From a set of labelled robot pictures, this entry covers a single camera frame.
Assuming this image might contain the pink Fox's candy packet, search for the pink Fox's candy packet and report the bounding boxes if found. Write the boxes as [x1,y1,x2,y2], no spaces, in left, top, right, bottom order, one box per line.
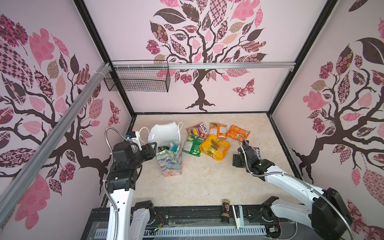
[253,147,263,161]

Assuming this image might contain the floral paper gift bag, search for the floral paper gift bag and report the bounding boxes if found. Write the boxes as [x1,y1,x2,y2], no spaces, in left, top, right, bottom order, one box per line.
[147,122,183,177]

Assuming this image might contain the green snack packet front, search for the green snack packet front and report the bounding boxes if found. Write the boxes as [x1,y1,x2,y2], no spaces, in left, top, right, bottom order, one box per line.
[158,146,170,152]

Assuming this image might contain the green snack packet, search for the green snack packet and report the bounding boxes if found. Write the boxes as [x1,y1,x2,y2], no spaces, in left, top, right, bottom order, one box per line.
[182,135,205,157]
[158,146,170,152]

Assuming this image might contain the teal Fox's candy packet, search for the teal Fox's candy packet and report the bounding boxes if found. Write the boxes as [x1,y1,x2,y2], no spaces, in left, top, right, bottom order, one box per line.
[170,142,180,153]

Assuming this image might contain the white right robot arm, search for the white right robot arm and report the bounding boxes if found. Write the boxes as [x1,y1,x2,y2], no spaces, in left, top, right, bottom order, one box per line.
[237,134,356,240]

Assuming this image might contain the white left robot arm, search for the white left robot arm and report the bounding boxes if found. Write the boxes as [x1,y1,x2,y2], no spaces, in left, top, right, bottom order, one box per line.
[103,127,157,240]

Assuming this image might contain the orange snack packet right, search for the orange snack packet right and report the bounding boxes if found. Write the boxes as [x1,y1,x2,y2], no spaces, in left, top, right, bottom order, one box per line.
[227,125,251,140]

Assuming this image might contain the yellow snack packet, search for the yellow snack packet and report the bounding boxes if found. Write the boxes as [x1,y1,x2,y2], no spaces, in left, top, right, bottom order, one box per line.
[199,135,231,161]

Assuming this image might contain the small orange snack packet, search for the small orange snack packet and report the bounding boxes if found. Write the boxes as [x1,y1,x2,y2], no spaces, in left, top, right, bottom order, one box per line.
[209,123,227,140]

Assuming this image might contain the yellow-pink Fox's candy packet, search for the yellow-pink Fox's candy packet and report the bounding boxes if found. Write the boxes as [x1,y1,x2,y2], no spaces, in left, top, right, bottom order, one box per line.
[187,123,208,139]

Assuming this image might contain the green snack packet middle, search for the green snack packet middle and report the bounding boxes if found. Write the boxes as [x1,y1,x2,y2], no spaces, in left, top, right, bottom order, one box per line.
[182,135,205,157]

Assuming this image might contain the brown cylindrical bottle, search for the brown cylindrical bottle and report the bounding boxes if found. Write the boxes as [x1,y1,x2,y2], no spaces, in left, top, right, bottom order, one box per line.
[221,199,230,224]

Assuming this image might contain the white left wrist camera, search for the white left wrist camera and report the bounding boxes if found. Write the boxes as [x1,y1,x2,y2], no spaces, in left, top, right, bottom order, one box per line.
[126,131,142,151]

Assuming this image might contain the white clip bracket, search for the white clip bracket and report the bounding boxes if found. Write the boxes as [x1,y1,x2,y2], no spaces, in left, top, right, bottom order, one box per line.
[232,205,245,230]

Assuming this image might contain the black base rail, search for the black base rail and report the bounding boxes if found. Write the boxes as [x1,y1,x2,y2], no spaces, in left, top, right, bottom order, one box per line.
[80,203,341,240]

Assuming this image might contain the grey slotted cable duct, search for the grey slotted cable duct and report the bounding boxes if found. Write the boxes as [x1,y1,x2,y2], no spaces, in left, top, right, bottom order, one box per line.
[93,224,268,240]

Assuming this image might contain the black wire basket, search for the black wire basket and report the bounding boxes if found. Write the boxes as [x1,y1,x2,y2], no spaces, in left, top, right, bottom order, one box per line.
[104,60,171,92]

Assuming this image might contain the aluminium rail back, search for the aluminium rail back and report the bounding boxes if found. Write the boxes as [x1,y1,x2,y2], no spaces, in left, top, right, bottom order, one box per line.
[113,61,296,70]

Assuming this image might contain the aluminium rail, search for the aluminium rail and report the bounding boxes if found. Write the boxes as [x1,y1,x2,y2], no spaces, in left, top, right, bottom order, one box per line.
[1,63,112,224]
[113,61,296,70]

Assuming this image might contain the aluminium rail left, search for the aluminium rail left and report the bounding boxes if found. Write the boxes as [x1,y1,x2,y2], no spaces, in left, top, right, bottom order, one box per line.
[1,63,112,224]

